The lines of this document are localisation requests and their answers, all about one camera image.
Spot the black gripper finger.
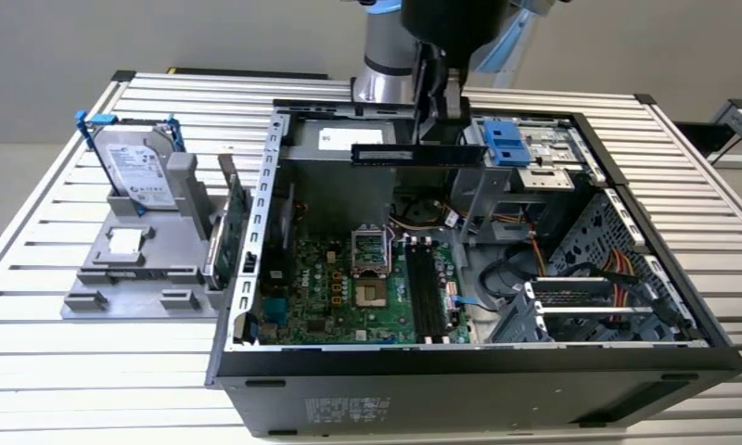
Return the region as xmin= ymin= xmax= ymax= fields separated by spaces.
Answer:
xmin=412 ymin=41 xmax=448 ymax=144
xmin=432 ymin=69 xmax=472 ymax=144

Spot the blue drive bay latch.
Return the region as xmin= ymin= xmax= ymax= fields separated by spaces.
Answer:
xmin=480 ymin=118 xmax=529 ymax=168

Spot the grey metal drive cage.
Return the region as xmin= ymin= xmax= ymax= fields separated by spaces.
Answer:
xmin=454 ymin=115 xmax=603 ymax=245

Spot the round black speaker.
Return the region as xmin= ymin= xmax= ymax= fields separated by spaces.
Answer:
xmin=404 ymin=197 xmax=450 ymax=229

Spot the grey power supply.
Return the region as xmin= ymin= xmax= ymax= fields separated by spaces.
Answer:
xmin=279 ymin=116 xmax=401 ymax=235

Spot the metal socket cover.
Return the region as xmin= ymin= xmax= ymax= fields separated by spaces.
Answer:
xmin=350 ymin=223 xmax=392 ymax=279

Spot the green graphics card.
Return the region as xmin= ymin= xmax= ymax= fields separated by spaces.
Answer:
xmin=201 ymin=146 xmax=254 ymax=294

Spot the CPU socket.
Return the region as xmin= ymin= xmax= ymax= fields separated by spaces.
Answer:
xmin=353 ymin=276 xmax=390 ymax=311

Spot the metal disk bay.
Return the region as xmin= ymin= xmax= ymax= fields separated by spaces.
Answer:
xmin=486 ymin=273 xmax=661 ymax=345

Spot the hard disk in blue carrier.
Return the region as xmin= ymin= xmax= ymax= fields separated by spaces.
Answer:
xmin=74 ymin=109 xmax=189 ymax=217

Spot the green motherboard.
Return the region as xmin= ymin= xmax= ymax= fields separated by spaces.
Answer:
xmin=257 ymin=194 xmax=477 ymax=347

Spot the blue motherboard connector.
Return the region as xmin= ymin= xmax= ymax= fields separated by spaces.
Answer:
xmin=261 ymin=298 xmax=287 ymax=324

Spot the grey parts rack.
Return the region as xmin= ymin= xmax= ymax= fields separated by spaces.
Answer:
xmin=59 ymin=152 xmax=241 ymax=321

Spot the silver CPU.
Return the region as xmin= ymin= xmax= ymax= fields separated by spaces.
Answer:
xmin=107 ymin=228 xmax=146 ymax=256

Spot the black PC case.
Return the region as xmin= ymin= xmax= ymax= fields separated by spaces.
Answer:
xmin=205 ymin=97 xmax=742 ymax=439

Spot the single orange wire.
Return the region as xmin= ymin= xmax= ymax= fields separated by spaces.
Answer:
xmin=528 ymin=231 xmax=548 ymax=279

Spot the black cable with blue tab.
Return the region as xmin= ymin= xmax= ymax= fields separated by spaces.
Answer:
xmin=454 ymin=257 xmax=537 ymax=312

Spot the orange yellow red wire bundle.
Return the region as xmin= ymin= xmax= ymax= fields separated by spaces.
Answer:
xmin=599 ymin=248 xmax=644 ymax=328

